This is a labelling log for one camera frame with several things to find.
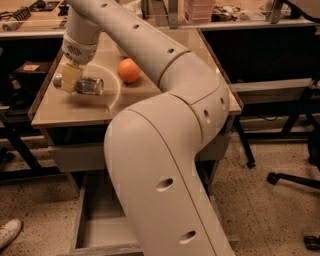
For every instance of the orange fruit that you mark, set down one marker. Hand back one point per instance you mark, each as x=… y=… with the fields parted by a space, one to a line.
x=128 y=71

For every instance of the white shoe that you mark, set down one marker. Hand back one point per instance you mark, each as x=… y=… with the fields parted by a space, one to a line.
x=9 y=232

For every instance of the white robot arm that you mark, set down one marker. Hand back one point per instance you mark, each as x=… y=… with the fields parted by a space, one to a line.
x=150 y=146

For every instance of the grey drawer cabinet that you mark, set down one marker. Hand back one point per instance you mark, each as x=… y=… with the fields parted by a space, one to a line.
x=79 y=119

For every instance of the black office chair base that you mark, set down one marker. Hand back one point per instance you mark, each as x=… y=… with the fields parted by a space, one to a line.
x=313 y=147

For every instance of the silver blue redbull can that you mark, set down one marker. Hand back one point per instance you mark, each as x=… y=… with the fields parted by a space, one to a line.
x=91 y=86

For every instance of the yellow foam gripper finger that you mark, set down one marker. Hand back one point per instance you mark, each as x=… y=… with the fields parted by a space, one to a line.
x=71 y=73

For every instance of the black coiled spring tool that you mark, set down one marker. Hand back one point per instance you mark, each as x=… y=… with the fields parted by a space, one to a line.
x=17 y=19

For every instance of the black chair caster wheel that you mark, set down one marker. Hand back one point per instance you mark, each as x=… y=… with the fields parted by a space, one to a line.
x=312 y=243

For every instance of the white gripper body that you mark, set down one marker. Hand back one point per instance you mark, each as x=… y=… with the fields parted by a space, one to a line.
x=80 y=51

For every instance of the black box with label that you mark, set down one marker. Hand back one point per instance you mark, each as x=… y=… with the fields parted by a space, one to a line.
x=33 y=70

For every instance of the closed grey top drawer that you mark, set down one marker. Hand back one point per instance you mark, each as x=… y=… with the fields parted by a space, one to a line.
x=90 y=156

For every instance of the pink stacked box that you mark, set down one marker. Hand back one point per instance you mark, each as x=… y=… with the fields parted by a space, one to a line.
x=198 y=11

